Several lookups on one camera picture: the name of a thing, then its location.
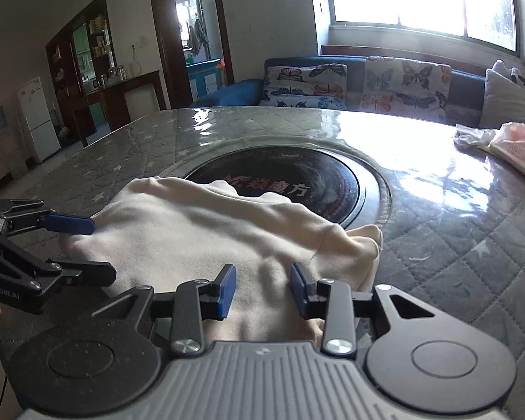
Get dark wooden door frame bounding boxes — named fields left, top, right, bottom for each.
left=146, top=0, right=236, bottom=111

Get dark wooden cabinet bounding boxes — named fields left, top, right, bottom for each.
left=45, top=0, right=168, bottom=148

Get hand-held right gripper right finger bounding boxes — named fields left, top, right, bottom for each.
left=289, top=262, right=448, bottom=356

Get butterfly print cushion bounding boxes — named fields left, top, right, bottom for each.
left=261, top=64, right=348, bottom=111
left=359, top=56, right=453, bottom=124

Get white crumpled plastic bag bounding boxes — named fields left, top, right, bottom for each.
left=454, top=123, right=498, bottom=149

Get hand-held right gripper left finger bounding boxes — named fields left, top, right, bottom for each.
left=90, top=264, right=237, bottom=358

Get blue cabinet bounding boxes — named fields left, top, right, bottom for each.
left=186, top=58, right=226, bottom=102

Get white refrigerator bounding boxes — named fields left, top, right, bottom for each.
left=16, top=76, right=62, bottom=163

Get round black table hob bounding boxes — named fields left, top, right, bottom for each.
left=160, top=140, right=392, bottom=233

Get blue sofa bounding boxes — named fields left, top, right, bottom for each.
left=197, top=55, right=493, bottom=128

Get black and white plush toy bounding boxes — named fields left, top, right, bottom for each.
left=491, top=59, right=525, bottom=93

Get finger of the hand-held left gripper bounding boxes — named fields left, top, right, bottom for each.
left=0, top=231, right=117, bottom=299
left=0, top=198, right=96, bottom=236

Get water dispenser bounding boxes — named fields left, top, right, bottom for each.
left=0, top=107, right=28, bottom=176

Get cream sweater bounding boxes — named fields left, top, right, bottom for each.
left=61, top=176, right=384, bottom=343

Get hanging clothes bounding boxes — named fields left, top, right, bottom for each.
left=187, top=16, right=209, bottom=58

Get grey pillow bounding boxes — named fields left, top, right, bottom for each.
left=479, top=69, right=525, bottom=130

